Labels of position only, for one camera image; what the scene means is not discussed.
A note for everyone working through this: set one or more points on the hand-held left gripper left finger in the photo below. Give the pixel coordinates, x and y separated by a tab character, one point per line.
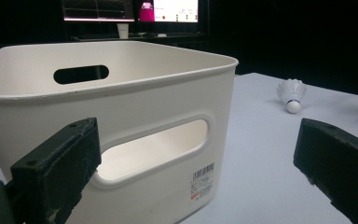
56	168

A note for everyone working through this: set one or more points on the white plastic storage bin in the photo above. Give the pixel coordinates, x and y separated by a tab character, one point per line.
167	93

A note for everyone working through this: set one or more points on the white table board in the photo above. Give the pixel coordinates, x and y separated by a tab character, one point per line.
261	155

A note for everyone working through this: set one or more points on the white computer mouse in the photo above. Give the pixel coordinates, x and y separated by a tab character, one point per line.
162	35

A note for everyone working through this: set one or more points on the computer monitor with bright screen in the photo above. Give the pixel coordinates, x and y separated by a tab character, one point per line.
174	9

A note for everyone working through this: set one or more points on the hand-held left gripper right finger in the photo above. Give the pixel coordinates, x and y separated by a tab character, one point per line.
338	158

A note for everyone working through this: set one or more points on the computer monitor with dark screen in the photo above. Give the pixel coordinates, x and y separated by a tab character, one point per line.
99	9

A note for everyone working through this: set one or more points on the white shuttlecock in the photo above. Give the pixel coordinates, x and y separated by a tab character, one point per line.
292	91

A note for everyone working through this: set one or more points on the white paper cup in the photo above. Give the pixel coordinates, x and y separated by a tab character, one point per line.
123	31

